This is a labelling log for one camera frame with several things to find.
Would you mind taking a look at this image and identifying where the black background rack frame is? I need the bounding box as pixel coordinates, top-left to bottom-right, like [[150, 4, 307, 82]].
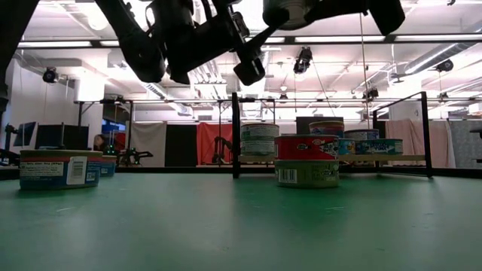
[[75, 98, 135, 159]]

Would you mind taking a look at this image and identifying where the beige curtain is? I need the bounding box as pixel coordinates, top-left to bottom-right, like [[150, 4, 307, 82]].
[[384, 119, 457, 169]]

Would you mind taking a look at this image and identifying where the blue lit screen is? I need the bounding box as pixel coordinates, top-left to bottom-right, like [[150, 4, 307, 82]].
[[101, 119, 125, 133]]

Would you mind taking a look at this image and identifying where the green table mat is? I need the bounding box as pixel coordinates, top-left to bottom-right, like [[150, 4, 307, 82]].
[[0, 171, 482, 271]]

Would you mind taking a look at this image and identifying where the white curtain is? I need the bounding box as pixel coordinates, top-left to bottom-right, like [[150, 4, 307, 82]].
[[130, 120, 167, 169]]

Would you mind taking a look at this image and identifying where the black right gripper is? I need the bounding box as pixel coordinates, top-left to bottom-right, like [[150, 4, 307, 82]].
[[304, 0, 407, 37]]

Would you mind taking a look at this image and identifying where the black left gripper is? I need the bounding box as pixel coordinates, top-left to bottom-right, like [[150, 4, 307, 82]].
[[145, 0, 291, 87]]

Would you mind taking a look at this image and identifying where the silver lid tuna can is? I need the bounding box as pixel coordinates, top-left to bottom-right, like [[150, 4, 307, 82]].
[[355, 139, 404, 157]]

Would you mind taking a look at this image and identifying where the black metal shelf frame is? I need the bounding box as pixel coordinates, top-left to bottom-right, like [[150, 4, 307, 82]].
[[230, 91, 433, 180]]

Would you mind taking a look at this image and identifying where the teal tuna can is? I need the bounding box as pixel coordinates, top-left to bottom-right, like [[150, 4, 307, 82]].
[[262, 0, 321, 31]]

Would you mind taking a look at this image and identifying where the wide black panel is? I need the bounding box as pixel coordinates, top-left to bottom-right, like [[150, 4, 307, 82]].
[[296, 116, 345, 137]]

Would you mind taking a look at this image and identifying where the black monitor back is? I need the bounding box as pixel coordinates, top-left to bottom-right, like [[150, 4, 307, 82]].
[[35, 123, 90, 151]]

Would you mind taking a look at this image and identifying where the thin hanging cable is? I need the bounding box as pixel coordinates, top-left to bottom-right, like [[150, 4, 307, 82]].
[[357, 17, 372, 137]]

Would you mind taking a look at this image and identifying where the tilted computer monitor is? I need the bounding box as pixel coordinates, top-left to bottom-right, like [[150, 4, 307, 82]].
[[13, 120, 38, 148]]

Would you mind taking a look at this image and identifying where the grey patterned curtain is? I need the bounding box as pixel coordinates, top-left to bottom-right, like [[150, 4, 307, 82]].
[[447, 119, 482, 169]]

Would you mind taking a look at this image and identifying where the large silver lid can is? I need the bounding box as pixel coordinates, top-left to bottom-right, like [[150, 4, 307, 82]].
[[343, 129, 381, 142]]

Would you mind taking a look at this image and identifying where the orange curtain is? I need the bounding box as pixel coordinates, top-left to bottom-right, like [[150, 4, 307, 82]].
[[197, 122, 233, 166]]

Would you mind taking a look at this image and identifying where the person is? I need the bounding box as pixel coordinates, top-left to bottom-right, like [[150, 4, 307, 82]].
[[93, 132, 128, 156]]

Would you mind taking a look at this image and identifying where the large green tuna can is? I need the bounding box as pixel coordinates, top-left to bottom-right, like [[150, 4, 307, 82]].
[[239, 123, 280, 142]]

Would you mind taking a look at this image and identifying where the background robot with green lights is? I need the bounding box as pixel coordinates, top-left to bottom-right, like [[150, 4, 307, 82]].
[[105, 145, 154, 166]]

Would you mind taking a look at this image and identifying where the green Bumble Bee tuna can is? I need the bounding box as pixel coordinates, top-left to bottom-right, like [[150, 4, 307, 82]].
[[239, 140, 276, 157]]

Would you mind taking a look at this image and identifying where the black table frame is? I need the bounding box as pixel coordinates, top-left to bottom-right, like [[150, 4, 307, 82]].
[[0, 148, 482, 180]]

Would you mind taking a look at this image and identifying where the black partition panel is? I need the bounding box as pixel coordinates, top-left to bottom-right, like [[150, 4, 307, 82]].
[[165, 123, 199, 169]]

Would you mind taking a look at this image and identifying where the blue red tuna can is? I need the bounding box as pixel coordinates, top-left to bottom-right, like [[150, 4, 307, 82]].
[[18, 149, 103, 191], [99, 155, 118, 178]]

